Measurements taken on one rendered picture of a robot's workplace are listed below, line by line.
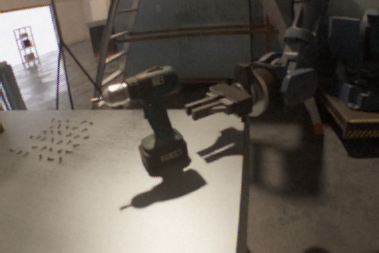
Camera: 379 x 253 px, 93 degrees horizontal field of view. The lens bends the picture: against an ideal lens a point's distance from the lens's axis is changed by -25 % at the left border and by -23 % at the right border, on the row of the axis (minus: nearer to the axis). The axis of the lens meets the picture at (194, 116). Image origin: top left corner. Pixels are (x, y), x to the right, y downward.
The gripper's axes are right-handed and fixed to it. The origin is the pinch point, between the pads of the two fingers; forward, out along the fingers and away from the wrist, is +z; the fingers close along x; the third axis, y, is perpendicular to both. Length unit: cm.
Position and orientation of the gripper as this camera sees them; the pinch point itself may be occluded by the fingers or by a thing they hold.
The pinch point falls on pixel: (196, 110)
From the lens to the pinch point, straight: 59.1
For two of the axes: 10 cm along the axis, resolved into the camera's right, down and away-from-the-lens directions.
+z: -8.6, 3.0, -4.0
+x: -5.0, -3.6, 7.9
